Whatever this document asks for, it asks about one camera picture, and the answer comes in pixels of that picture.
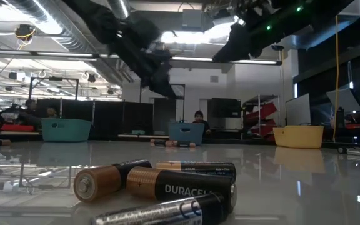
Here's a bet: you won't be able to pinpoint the blue plastic bin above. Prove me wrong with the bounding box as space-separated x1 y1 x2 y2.
168 122 206 146

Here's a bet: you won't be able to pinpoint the person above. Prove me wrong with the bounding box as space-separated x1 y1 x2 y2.
44 106 59 119
193 109 212 136
16 99 45 129

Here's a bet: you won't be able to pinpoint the long ceiling light strip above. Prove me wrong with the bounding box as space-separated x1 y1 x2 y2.
171 56 283 66

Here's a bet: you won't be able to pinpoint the yellow hanging cable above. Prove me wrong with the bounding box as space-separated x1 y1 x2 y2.
332 14 341 143

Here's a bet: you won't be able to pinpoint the slim black copper Duracell battery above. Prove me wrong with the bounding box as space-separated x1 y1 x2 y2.
155 161 237 181

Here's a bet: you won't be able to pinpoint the whiteboard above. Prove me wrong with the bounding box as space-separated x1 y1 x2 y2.
285 92 311 126

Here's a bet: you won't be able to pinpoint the yellow plastic bin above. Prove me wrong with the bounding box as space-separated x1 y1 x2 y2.
272 125 324 149

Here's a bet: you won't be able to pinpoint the silver ventilation duct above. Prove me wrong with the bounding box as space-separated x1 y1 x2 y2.
107 0 131 20

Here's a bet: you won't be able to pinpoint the black bottle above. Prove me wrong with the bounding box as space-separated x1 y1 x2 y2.
337 106 346 128

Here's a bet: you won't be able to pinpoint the black gantry frame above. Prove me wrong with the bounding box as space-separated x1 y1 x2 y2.
28 76 80 126
170 82 186 123

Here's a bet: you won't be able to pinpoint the metal rack red bins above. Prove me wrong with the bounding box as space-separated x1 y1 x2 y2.
242 94 281 142

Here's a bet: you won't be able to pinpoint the teal plastic bin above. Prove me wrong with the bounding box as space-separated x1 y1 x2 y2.
41 117 93 143

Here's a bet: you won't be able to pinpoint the grey tilted panel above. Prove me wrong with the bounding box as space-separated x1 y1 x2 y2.
326 87 360 115

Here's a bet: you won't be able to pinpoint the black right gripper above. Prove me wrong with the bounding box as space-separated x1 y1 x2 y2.
212 0 293 63

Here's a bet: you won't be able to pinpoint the red low object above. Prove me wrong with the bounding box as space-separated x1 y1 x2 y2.
0 124 36 133

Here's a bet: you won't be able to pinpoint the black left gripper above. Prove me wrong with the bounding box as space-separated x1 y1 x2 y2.
114 17 182 100

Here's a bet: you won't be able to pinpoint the black cabinet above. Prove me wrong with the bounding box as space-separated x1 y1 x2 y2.
207 97 242 128

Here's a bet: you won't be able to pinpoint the black partition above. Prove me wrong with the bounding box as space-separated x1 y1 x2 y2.
36 99 154 141

